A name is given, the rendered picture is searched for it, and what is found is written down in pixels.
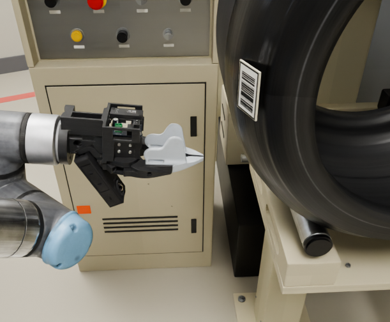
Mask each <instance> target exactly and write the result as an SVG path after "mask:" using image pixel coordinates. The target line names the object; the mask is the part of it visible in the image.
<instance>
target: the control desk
mask: <svg viewBox="0 0 390 322"><path fill-rule="evenodd" d="M11 3H12V6H13V11H14V14H15V18H16V21H17V26H18V29H19V34H20V39H21V42H22V46H23V50H24V54H25V57H26V61H27V66H28V67H29V73H30V76H31V80H32V83H33V88H34V93H35V96H36V101H37V104H38V108H39V112H40V113H42V114H57V115H62V113H63V112H64V106H65V105H74V106H75V111H79V112H94V113H103V109H104V108H106V107H107V105H108V102H109V103H117V104H132V105H142V110H143V111H144V112H143V117H144V131H142V134H143V136H145V137H146V136H147V135H149V134H162V133H164V131H165V129H166V128H167V127H168V126H169V125H170V124H171V123H176V124H178V125H180V126H181V127H182V129H183V135H184V142H185V146H186V147H187V148H191V149H193V150H195V151H198V152H199V153H201V154H203V155H204V160H203V161H202V162H201V163H198V164H196V165H193V166H191V167H189V168H187V169H184V170H182V171H178V172H173V173H172V174H170V175H165V176H159V177H155V178H135V177H131V176H127V177H124V176H123V175H119V174H118V176H119V178H120V179H121V181H122V182H123V183H124V185H125V190H126V192H125V195H124V203H123V204H119V205H117V206H113V207H111V208H110V207H109V206H108V204H107V203H106V202H105V201H104V200H103V198H102V197H101V195H100V194H99V193H98V192H97V191H96V189H95V188H94V187H93V186H92V184H91V183H90V182H89V180H88V179H87V178H86V177H85V175H84V174H83V173H82V171H81V170H80V169H79V168H78V167H77V165H76V164H75V162H74V158H75V154H74V156H73V161H72V163H71V165H64V164H60V163H59V164H58V165H53V167H54V172H55V175H56V180H57V184H58V187H59V192H60V195H61V200H62V203H63V205H64V206H66V207H67V208H69V209H70V210H71V211H76V212H77V213H78V211H77V206H90V208H91V213H86V214H79V216H80V217H82V218H83V219H84V220H85V221H87V222H88V223H89V224H90V226H91V227H92V230H93V241H92V244H91V246H90V247H89V250H88V252H87V254H86V255H85V256H84V258H83V259H82V260H81V261H80V262H78V266H79V271H81V272H83V271H100V270H131V269H148V268H180V267H196V266H211V263H212V246H213V211H214V176H215V158H216V123H217V105H218V70H219V64H218V63H219V62H218V54H217V48H216V15H217V8H218V0H11Z"/></svg>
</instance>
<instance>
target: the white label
mask: <svg viewBox="0 0 390 322"><path fill-rule="evenodd" d="M260 78H261V72H260V71H258V70H257V69H256V68H254V67H252V66H251V65H249V64H248V63H247V62H245V61H243V60H242V59H240V62H239V85H238V97H237V106H238V107H239V108H240V109H241V110H242V111H243V112H245V113H246V114H247V115H248V116H249V117H250V118H251V119H253V120H254V121H257V114H258V106H259V92H260Z"/></svg>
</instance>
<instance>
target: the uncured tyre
mask: <svg viewBox="0 0 390 322"><path fill-rule="evenodd" d="M363 1H364V0H218V8H217V15H216V48H217V54H218V62H219V66H220V71H221V76H222V79H223V84H224V88H225V92H226V96H227V101H228V104H229V109H230V114H231V117H232V122H233V125H234V129H235V132H236V135H237V138H238V141H239V143H240V145H241V147H242V150H243V152H244V154H245V156H246V157H247V159H248V161H249V163H250V164H251V166H252V167H253V169H254V170H255V172H256V173H257V174H258V175H259V176H260V178H261V179H262V180H263V182H264V183H265V184H266V185H267V186H268V187H269V189H270V190H271V191H272V192H273V193H274V194H275V195H276V196H277V197H278V198H279V199H280V200H281V201H282V202H283V203H285V204H286V205H287V206H288V207H289V208H291V209H292V210H294V211H295V212H296V213H298V214H300V215H301V216H303V217H304V218H306V219H308V220H310V221H312V222H314V223H316V224H318V225H320V226H323V227H326V228H328V229H332V230H334V231H338V232H341V233H345V234H351V235H354V236H362V237H367V238H375V239H380V240H390V106H387V107H383V108H379V109H374V110H369V111H357V112H348V111H336V110H332V109H326V108H324V107H321V106H318V105H316V103H317V97H318V93H319V87H320V83H321V80H322V76H323V74H324V71H325V69H326V65H327V62H328V61H329V58H330V56H331V53H332V51H333V49H334V47H335V45H336V43H337V41H338V39H339V38H340V36H341V34H342V33H343V30H344V29H345V27H346V26H347V24H348V23H349V21H350V19H351V18H352V16H353V15H354V14H355V12H356V11H357V9H358V8H359V7H360V5H361V4H362V2H363ZM240 59H242V60H243V61H245V62H247V63H248V64H249V65H251V66H252V67H254V68H256V69H257V70H258V71H260V72H261V78H260V92H259V106H258V114H257V121H254V120H253V119H251V118H250V117H249V116H248V115H247V114H246V113H245V112H243V111H242V110H241V109H240V108H239V107H238V106H237V97H238V85H239V62H240Z"/></svg>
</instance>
